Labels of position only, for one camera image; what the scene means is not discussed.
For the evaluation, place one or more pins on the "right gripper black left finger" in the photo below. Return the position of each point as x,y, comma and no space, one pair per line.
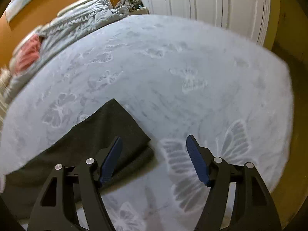
55,207

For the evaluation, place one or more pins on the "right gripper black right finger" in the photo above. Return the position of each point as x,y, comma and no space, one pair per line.
253,207

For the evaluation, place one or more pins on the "dark grey pants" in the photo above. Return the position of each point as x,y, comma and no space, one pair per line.
83,141

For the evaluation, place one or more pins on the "light blue butterfly bedspread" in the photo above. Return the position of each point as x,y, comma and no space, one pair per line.
176,77

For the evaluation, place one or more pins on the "pink red blanket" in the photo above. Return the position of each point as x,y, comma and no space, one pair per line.
28,54

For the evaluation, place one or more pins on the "grey rumpled duvet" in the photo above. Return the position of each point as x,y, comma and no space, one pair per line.
63,31

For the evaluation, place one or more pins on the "white panelled wardrobe doors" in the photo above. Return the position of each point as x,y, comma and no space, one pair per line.
248,18

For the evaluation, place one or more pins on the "grey clothes pile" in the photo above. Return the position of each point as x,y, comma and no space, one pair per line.
131,5

